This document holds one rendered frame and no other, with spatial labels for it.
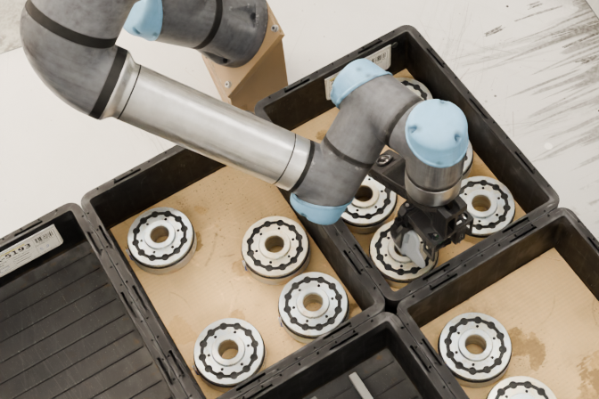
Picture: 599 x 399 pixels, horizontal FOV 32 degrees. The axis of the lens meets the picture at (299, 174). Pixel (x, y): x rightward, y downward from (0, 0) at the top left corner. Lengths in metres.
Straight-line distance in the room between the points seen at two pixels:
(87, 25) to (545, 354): 0.79
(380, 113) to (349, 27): 0.70
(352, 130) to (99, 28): 0.34
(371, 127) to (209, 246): 0.41
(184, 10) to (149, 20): 0.06
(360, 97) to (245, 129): 0.15
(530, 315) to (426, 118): 0.42
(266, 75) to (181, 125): 0.52
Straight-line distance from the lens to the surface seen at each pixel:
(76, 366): 1.59
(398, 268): 1.55
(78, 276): 1.65
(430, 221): 1.44
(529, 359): 1.54
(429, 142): 1.25
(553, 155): 1.85
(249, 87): 1.82
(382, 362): 1.53
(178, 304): 1.59
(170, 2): 1.65
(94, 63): 1.27
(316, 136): 1.70
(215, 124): 1.31
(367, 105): 1.32
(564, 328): 1.57
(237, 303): 1.57
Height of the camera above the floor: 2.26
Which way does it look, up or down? 59 degrees down
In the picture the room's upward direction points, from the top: 8 degrees counter-clockwise
